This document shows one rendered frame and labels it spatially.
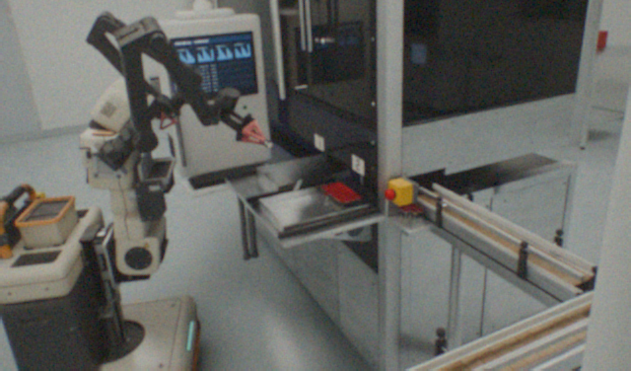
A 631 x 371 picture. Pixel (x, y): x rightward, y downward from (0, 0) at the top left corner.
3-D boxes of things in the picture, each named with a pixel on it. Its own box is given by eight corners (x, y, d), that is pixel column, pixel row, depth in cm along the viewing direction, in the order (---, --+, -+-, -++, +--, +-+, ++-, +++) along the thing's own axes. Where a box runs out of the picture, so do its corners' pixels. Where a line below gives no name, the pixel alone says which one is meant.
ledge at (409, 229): (418, 213, 185) (418, 208, 184) (441, 227, 174) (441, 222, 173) (386, 222, 180) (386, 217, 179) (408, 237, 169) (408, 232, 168)
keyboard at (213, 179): (263, 165, 259) (263, 160, 258) (273, 173, 247) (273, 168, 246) (187, 181, 243) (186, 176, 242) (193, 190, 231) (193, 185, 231)
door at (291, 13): (283, 84, 250) (273, -43, 229) (324, 101, 211) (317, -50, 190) (282, 84, 250) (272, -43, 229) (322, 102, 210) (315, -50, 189)
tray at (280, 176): (323, 160, 239) (323, 153, 238) (350, 177, 217) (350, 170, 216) (256, 174, 226) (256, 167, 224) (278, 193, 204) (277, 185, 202)
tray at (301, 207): (336, 188, 206) (336, 181, 204) (369, 212, 183) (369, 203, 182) (259, 207, 193) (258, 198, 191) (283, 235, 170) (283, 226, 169)
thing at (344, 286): (351, 188, 425) (348, 87, 394) (555, 328, 250) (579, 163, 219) (239, 216, 386) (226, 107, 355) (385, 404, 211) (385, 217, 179)
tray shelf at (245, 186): (318, 161, 244) (318, 157, 243) (401, 214, 184) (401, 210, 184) (225, 181, 225) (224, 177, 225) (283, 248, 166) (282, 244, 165)
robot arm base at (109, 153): (104, 143, 170) (95, 154, 159) (120, 127, 169) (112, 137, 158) (123, 160, 173) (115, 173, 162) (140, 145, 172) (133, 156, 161)
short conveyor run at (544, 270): (406, 220, 184) (407, 181, 179) (440, 210, 191) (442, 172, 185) (568, 326, 126) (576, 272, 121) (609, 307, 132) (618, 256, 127)
